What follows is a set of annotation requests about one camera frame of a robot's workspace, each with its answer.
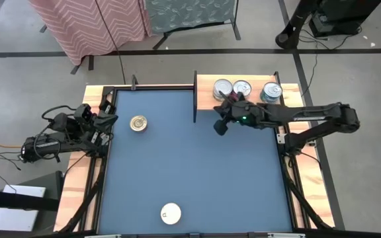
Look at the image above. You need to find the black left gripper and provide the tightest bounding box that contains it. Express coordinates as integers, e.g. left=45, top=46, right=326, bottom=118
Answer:
left=91, top=99, right=119, bottom=136

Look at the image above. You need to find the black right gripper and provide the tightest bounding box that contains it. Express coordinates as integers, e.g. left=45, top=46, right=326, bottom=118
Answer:
left=213, top=91, right=247, bottom=136

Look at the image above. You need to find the salmon can with gold lid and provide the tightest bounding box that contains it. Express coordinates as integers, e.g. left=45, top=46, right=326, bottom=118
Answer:
left=129, top=114, right=149, bottom=134

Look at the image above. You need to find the wooden shelf with black legs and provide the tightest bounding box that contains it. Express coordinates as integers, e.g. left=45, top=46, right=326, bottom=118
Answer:
left=192, top=70, right=283, bottom=124

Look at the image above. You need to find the black cloth rack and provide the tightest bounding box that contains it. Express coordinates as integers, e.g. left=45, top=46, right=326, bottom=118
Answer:
left=152, top=0, right=242, bottom=50
left=70, top=55, right=95, bottom=75

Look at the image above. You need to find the blue table mat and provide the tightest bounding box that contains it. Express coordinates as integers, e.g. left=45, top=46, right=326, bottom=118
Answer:
left=97, top=89, right=293, bottom=233

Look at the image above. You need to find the green leaf pattern cloth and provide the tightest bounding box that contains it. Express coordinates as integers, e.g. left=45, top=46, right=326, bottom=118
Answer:
left=144, top=0, right=237, bottom=34

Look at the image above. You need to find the black pole stand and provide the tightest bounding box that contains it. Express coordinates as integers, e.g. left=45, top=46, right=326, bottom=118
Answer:
left=275, top=0, right=320, bottom=50

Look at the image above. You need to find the pink chevron cloth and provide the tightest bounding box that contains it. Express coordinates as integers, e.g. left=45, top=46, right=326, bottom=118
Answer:
left=27, top=0, right=152, bottom=67

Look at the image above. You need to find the white panel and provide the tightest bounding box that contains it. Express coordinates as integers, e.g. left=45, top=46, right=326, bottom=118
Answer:
left=0, top=184, right=47, bottom=232

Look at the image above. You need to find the black equipment box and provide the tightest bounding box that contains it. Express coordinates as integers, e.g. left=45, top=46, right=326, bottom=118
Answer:
left=309, top=0, right=381, bottom=38

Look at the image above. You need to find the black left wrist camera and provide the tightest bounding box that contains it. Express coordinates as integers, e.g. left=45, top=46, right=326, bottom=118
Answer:
left=73, top=103, right=93, bottom=124

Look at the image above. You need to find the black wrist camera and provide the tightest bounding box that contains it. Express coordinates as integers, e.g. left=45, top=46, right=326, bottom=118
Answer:
left=73, top=103, right=93, bottom=124
left=243, top=104, right=267, bottom=129

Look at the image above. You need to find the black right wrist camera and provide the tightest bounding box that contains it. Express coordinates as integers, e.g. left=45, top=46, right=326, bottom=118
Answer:
left=243, top=104, right=267, bottom=129

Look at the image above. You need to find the black left wrist camera cable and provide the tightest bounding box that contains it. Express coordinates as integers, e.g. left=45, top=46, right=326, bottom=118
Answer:
left=41, top=104, right=79, bottom=122

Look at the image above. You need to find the thin black cable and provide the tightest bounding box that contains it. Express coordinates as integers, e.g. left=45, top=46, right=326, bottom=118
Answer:
left=94, top=0, right=127, bottom=85

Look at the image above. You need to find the black table frame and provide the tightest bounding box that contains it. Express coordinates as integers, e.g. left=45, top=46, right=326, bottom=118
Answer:
left=53, top=71, right=347, bottom=238

